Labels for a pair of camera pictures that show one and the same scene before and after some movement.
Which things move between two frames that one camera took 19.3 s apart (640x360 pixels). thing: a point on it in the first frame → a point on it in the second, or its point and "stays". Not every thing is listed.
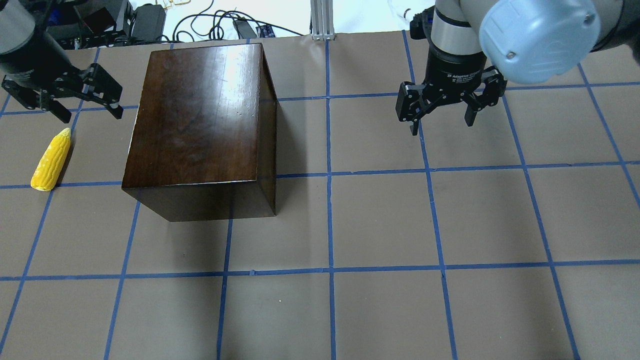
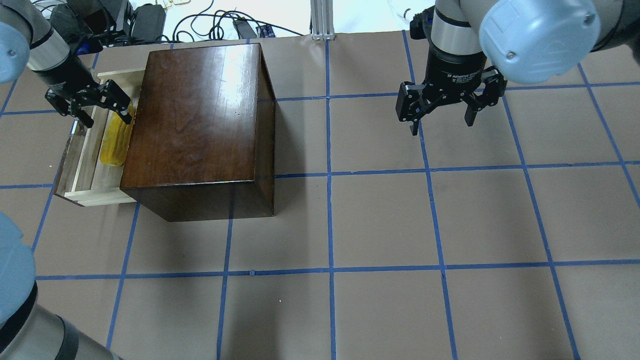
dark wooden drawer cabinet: (204, 144) stays
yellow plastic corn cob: (51, 163) → (116, 139)
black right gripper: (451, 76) stays
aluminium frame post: (321, 24) stays
